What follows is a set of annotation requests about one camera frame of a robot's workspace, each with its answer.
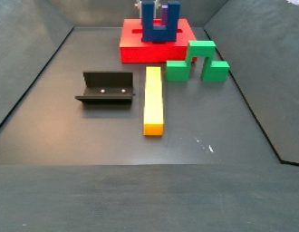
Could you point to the black angled bracket holder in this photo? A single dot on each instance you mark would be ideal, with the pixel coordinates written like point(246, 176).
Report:
point(107, 86)

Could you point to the red board with cutouts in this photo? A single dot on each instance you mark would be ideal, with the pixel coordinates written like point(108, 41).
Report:
point(136, 51)

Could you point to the yellow long bar block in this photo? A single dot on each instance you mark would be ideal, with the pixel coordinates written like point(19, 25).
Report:
point(154, 119)

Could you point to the blue U-shaped block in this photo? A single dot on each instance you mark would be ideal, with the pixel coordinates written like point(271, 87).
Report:
point(160, 32)

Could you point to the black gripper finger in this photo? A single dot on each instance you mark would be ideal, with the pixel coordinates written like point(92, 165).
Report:
point(158, 3)

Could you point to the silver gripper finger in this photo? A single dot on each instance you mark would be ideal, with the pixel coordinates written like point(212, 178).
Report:
point(138, 4)

